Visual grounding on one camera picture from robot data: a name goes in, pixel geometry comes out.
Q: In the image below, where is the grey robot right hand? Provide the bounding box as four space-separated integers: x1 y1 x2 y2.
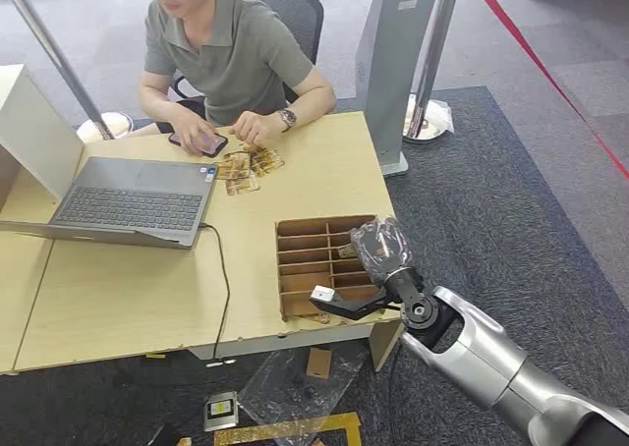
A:
350 216 414 288

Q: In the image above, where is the black mesh office chair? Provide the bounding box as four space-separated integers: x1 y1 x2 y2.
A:
156 0 325 136

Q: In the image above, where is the small grey power box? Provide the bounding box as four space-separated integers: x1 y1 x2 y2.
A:
203 390 240 433

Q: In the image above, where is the white box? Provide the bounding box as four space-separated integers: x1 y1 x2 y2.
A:
0 64 85 211

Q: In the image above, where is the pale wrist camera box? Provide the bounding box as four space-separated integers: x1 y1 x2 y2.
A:
310 284 337 306

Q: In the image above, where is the small cardboard piece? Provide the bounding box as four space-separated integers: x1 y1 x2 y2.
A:
305 346 334 380

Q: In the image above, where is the wooden slotted card organizer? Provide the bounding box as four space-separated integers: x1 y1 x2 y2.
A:
274 214 399 324

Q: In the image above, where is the black smartphone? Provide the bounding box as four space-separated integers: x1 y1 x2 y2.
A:
168 130 230 159

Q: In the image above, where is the person's right hand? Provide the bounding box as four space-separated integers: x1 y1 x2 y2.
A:
169 107 217 157

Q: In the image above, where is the clear plastic sheet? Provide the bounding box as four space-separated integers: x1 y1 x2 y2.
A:
237 342 370 439

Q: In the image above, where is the grey kiosk stand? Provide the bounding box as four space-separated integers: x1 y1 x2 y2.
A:
354 0 464 178

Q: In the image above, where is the chrome stanchion pole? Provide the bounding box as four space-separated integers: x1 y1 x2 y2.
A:
402 0 456 145
0 0 135 145

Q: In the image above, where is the grey laptop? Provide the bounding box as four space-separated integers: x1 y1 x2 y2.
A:
0 155 219 251

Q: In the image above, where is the person's left hand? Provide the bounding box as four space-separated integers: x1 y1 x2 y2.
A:
228 109 286 149

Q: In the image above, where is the person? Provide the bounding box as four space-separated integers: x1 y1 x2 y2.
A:
137 0 338 158

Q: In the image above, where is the light wooden desk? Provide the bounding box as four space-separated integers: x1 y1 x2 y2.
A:
14 110 405 374
0 166 61 375

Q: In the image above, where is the black laptop cable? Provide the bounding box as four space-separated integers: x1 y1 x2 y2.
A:
198 221 232 366

